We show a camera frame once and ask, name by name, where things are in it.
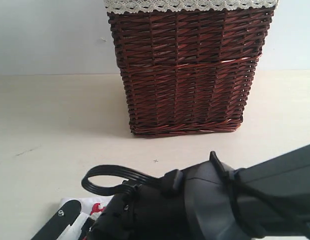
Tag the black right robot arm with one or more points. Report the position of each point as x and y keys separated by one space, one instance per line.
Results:
x=206 y=201

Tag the dark brown wicker basket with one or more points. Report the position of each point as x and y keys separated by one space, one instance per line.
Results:
x=188 y=72

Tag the white t-shirt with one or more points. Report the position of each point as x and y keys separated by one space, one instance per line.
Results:
x=91 y=208

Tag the white lace crochet cloth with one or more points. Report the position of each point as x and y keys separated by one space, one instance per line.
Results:
x=148 y=6

